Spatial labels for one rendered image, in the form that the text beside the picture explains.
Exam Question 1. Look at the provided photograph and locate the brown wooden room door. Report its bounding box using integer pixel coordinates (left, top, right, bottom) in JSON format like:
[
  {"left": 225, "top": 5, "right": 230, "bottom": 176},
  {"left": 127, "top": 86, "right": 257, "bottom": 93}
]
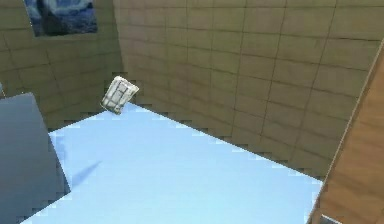
[{"left": 306, "top": 39, "right": 384, "bottom": 224}]

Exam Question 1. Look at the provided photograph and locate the blue framed wall picture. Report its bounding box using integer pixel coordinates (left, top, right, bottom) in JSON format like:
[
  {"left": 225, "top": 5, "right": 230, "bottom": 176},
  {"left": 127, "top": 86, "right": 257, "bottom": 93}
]
[{"left": 23, "top": 0, "right": 99, "bottom": 38}]

